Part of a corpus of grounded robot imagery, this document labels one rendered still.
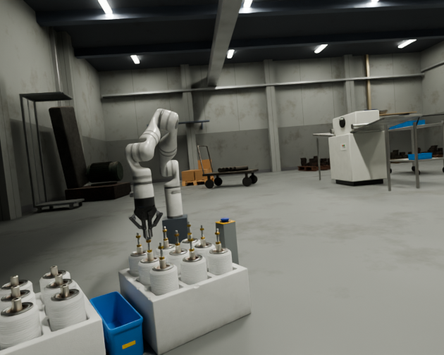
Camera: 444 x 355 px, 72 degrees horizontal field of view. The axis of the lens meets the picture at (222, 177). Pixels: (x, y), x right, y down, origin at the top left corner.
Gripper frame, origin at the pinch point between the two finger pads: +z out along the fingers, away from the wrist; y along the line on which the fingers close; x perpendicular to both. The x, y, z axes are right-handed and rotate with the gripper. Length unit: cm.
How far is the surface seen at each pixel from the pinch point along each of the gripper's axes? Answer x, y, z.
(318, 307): -23, 59, 35
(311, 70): 797, 754, -321
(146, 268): -4.3, -2.2, 11.4
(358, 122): 240, 368, -63
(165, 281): -16.4, 1.8, 13.3
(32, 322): -23.4, -35.8, 13.3
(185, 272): -12.0, 10.1, 13.7
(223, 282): -15.3, 23.1, 19.3
